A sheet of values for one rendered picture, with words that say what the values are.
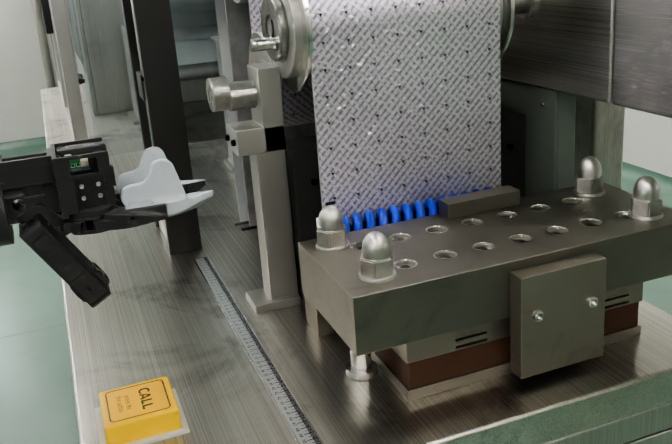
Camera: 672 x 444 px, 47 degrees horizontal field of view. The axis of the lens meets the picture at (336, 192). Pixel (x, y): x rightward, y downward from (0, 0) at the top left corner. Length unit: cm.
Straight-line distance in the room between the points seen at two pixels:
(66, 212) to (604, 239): 54
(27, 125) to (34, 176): 567
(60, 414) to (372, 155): 192
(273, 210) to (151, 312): 21
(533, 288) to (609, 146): 51
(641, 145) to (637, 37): 362
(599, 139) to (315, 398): 64
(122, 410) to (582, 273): 47
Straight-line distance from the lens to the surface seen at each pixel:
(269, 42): 88
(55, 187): 81
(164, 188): 81
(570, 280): 80
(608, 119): 124
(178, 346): 95
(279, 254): 98
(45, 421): 265
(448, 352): 80
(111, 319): 105
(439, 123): 93
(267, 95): 92
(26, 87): 642
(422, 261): 78
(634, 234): 86
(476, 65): 94
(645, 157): 450
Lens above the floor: 134
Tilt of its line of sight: 18 degrees down
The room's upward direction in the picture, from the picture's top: 4 degrees counter-clockwise
